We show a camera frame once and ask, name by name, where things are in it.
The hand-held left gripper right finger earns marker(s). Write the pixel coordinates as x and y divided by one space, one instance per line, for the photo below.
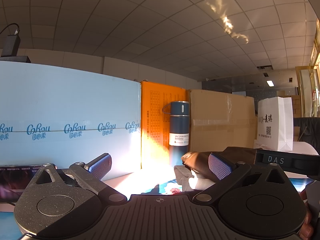
220 166

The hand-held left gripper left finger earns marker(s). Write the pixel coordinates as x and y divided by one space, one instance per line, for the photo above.
100 166

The person's right hand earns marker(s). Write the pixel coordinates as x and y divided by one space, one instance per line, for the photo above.
307 227

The black chair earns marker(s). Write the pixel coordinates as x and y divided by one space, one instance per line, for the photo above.
307 130

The grey cloth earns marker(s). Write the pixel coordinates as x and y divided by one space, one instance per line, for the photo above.
183 177

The brown cardboard box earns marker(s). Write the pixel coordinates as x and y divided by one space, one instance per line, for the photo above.
220 120

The white paper bag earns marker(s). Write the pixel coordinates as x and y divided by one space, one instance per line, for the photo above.
275 122

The blue vacuum bottle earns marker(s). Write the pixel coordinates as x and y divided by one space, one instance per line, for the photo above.
178 120

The stack of cardboard boxes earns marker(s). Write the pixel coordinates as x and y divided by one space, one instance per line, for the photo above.
290 100

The orange cardboard box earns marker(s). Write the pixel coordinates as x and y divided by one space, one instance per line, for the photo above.
155 120

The light blue cardboard box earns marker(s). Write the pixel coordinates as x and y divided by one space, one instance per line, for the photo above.
62 100

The gold framed glass door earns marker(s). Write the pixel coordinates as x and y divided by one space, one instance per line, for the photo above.
312 80

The ceiling light panel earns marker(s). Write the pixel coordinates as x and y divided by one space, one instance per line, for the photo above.
269 83

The black smartphone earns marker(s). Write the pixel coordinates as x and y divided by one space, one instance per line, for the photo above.
15 180

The ceiling vent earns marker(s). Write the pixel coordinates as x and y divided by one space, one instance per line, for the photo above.
264 67

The black power adapter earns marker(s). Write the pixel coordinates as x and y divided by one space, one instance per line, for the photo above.
10 45

